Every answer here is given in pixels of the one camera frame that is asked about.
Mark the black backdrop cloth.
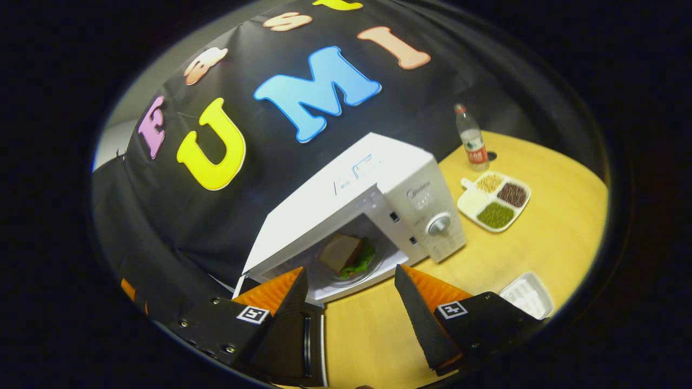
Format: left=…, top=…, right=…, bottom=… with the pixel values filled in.
left=91, top=0, right=598, bottom=327

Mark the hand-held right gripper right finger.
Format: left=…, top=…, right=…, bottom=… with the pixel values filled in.
left=393, top=264, right=544, bottom=378

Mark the sandwich with lettuce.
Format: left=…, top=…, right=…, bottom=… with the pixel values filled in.
left=317, top=232, right=377, bottom=280

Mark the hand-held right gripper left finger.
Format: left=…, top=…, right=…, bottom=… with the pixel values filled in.
left=169, top=266, right=309, bottom=380

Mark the white divided plate of grains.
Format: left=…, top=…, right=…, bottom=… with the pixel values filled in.
left=456, top=171, right=532, bottom=233

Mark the white ribbed tray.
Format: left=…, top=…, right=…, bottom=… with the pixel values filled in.
left=498, top=271, right=555, bottom=321

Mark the white microwave oven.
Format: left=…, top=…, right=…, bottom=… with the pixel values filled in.
left=231, top=132, right=468, bottom=388

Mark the clear plastic water bottle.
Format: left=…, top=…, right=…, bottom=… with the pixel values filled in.
left=454, top=103, right=490, bottom=173

